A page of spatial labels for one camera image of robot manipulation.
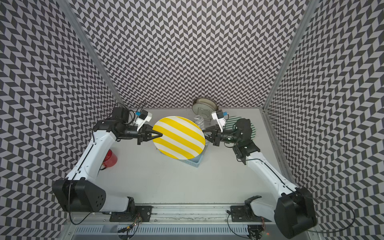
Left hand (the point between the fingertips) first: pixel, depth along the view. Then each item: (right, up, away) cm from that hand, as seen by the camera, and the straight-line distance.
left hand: (159, 134), depth 69 cm
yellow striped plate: (+11, -2, -2) cm, 11 cm away
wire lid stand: (+23, +14, +32) cm, 42 cm away
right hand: (+19, 0, -3) cm, 19 cm away
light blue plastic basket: (+17, -16, +14) cm, 27 cm away
